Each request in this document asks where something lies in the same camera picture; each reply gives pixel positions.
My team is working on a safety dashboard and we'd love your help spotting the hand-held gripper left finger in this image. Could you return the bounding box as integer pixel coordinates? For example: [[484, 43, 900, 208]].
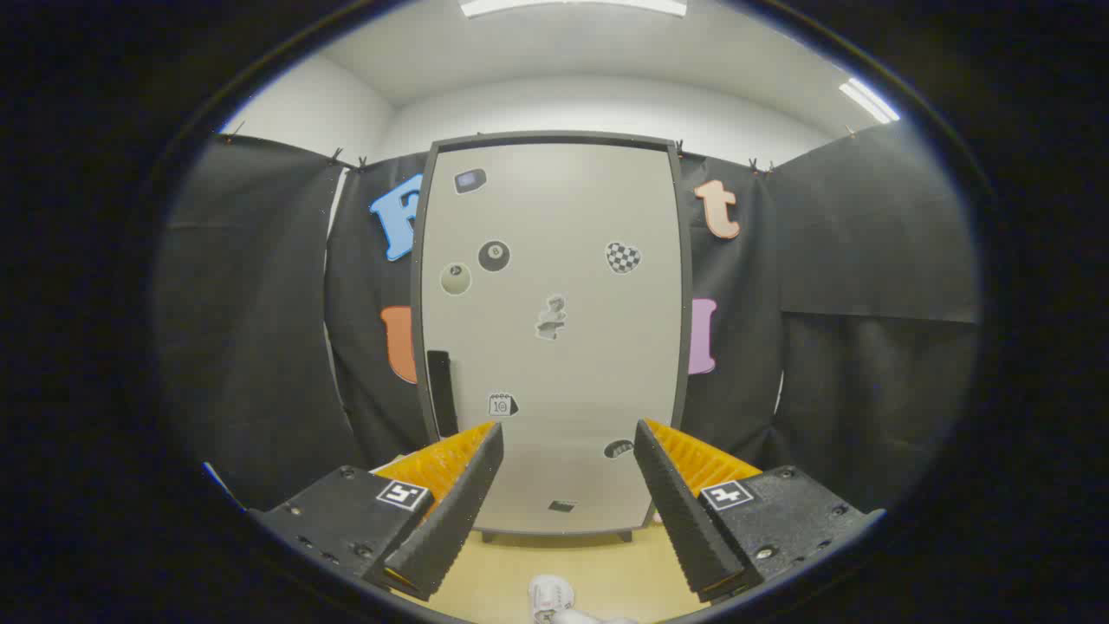
[[247, 422, 505, 603]]

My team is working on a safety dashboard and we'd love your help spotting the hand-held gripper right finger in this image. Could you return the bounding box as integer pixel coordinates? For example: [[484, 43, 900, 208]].
[[632, 419, 886, 605]]

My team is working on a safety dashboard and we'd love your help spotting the plain white shoe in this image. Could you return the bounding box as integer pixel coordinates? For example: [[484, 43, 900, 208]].
[[529, 575, 577, 624]]

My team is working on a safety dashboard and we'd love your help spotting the grey shoe cabinet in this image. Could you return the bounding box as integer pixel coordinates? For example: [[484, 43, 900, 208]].
[[411, 130, 695, 545]]

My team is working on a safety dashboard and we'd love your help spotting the black backdrop cloth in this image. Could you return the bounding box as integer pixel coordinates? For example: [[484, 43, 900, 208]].
[[156, 121, 984, 512]]

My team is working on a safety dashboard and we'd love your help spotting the long ceiling light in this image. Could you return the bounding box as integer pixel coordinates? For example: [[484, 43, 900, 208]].
[[459, 0, 688, 18], [839, 78, 900, 124]]

